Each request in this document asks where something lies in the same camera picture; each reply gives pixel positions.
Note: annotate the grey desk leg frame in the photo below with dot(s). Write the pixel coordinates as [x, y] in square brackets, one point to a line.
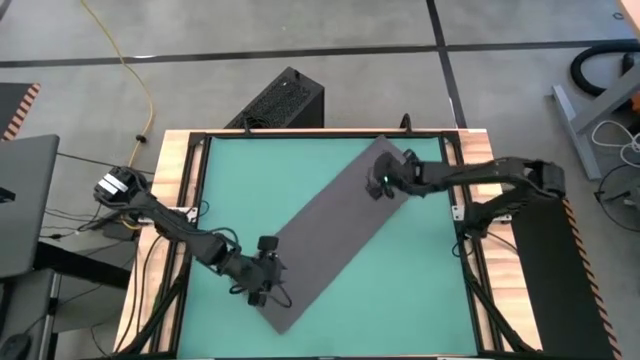
[575, 130]

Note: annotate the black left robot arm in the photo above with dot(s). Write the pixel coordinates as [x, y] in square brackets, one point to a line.
[170, 222]

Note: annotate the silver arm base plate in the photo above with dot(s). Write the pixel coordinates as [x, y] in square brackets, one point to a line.
[189, 212]
[457, 212]

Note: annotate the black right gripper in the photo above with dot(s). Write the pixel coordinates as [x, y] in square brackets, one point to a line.
[392, 167]

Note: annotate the grey side table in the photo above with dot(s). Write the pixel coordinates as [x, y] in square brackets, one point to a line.
[22, 300]

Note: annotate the teal table mat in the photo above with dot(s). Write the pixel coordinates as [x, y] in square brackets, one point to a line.
[400, 300]

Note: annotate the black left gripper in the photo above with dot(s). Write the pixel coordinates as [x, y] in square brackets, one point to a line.
[255, 272]

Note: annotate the black computer tower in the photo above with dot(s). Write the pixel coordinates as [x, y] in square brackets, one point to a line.
[280, 100]

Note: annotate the black table clamp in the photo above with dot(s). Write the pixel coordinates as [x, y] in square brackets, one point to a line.
[246, 126]
[406, 124]

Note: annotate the grey towel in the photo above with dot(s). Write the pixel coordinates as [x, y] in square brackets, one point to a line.
[330, 235]

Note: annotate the black metal table frame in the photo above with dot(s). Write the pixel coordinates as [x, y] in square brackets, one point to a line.
[320, 134]

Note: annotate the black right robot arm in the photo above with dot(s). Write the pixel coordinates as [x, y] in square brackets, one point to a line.
[475, 172]

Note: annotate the black mat with orange stripes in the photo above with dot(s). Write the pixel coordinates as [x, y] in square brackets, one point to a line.
[12, 105]
[550, 280]

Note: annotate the wooden desk corner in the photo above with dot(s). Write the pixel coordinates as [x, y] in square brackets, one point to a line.
[634, 12]

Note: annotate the black computer mouse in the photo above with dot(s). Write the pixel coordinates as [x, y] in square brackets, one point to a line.
[15, 346]

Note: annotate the orange object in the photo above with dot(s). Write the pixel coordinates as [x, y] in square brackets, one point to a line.
[636, 104]

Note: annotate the grey laptop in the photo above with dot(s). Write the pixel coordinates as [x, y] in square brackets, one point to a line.
[25, 225]

